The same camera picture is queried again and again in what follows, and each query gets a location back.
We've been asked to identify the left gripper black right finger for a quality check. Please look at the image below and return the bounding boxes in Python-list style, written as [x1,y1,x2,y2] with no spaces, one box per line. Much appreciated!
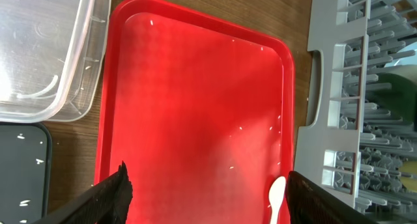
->
[285,171,377,224]

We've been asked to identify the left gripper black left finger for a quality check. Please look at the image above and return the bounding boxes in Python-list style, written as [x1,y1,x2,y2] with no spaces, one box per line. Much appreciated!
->
[34,163,133,224]

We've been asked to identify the white plastic spoon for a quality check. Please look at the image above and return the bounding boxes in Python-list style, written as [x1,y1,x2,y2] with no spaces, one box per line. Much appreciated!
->
[268,176,286,224]

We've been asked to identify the yellow plastic cup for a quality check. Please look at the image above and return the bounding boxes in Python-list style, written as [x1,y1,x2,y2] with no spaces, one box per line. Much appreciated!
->
[399,161,416,193]

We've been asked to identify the green bowl with rice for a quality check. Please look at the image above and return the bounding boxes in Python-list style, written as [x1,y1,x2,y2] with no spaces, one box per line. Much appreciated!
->
[366,64,416,132]

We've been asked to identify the light blue plate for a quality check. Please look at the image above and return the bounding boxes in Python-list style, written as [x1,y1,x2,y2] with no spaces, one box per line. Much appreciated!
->
[384,42,417,67]

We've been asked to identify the grey dishwasher rack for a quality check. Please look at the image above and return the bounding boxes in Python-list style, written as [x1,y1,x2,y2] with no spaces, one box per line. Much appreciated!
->
[295,0,416,223]

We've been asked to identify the black waste bin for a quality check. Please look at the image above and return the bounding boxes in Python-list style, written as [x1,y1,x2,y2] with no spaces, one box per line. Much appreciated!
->
[1,122,52,224]

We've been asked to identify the red plastic tray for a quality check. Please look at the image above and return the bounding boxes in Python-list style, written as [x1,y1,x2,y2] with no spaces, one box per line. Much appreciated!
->
[94,0,295,224]

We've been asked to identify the clear plastic bin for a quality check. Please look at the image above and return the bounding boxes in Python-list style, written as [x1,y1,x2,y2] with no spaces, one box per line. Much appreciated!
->
[1,0,111,123]

